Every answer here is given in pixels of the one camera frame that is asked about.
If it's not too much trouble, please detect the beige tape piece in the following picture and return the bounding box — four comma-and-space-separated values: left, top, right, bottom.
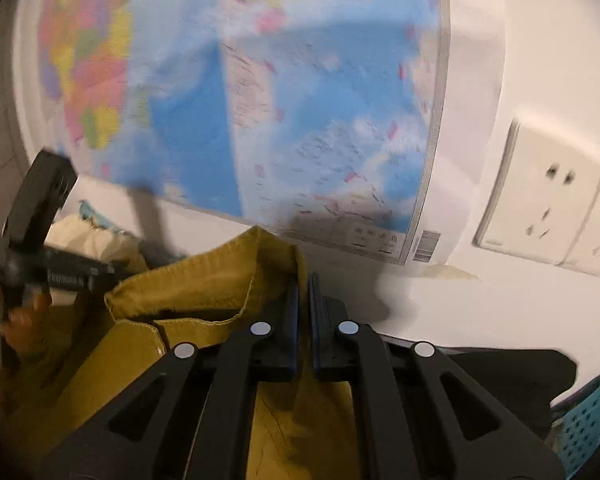
422, 262, 481, 282

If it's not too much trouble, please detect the cream cloth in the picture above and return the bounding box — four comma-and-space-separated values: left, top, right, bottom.
44, 212, 147, 277

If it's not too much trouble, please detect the blue perforated plastic basket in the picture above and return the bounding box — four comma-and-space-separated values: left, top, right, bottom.
549, 374, 600, 479

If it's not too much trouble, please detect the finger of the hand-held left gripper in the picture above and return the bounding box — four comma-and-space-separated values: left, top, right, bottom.
82, 260, 132, 295

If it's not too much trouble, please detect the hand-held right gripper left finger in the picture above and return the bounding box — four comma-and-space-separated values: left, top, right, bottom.
40, 275, 301, 480

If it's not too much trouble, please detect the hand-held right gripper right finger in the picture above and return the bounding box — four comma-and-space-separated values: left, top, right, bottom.
307, 272, 567, 480

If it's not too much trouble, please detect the person's left hand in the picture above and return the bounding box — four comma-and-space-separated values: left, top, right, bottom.
0, 275, 53, 361

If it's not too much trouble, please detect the mustard yellow shirt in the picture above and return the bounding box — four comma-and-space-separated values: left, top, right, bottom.
0, 225, 366, 480

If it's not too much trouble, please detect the colourful wall map poster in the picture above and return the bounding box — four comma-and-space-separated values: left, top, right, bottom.
35, 0, 453, 267

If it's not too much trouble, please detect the black garment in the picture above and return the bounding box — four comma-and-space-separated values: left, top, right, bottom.
380, 334, 579, 438

